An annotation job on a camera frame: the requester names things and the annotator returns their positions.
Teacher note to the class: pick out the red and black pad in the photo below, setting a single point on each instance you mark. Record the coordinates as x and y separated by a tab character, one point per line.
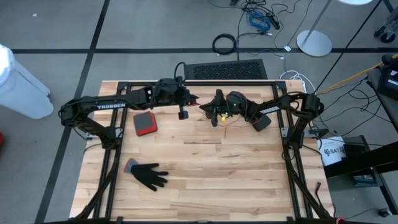
144	123

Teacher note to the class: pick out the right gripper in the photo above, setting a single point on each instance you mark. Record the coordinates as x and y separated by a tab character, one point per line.
222	107

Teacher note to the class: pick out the grey round-base stand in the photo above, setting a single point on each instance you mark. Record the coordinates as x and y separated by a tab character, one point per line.
314	43

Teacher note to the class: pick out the black caster wheel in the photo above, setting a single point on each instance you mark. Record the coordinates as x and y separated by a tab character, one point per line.
387	37

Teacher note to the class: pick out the white bagged bin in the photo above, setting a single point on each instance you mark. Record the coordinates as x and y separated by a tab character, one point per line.
21	90

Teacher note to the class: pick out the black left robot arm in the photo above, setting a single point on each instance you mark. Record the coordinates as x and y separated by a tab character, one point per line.
109	105

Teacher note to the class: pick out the white round disc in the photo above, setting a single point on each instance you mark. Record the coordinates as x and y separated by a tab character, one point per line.
354	2

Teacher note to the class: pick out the grey side table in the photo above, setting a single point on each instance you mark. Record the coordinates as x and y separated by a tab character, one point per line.
388	109

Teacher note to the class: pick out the black box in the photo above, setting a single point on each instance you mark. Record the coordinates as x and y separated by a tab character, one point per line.
356	146

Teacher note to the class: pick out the stack of books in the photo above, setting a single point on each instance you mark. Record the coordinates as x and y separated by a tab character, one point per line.
363	180

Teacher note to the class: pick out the black electronic device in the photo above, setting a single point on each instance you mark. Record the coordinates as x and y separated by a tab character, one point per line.
390	81

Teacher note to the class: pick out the white floor plug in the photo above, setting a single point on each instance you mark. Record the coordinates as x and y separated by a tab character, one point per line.
287	48

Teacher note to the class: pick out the black aluminium frame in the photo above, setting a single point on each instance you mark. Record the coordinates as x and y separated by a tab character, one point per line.
202	83

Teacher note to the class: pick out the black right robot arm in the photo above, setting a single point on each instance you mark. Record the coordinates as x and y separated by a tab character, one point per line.
280	105

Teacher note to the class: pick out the black zip case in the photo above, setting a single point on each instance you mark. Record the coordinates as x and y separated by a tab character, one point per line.
263	124

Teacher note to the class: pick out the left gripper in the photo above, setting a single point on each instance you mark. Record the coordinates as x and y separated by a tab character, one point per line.
171	91

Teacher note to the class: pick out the white power strip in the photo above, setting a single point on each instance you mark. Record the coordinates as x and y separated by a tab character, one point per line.
305	90

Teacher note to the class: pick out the black glove grey cuff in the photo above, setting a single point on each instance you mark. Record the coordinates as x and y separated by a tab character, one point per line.
147	175

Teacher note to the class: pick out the black floor vent grille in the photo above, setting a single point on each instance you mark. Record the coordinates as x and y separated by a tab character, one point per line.
227	70

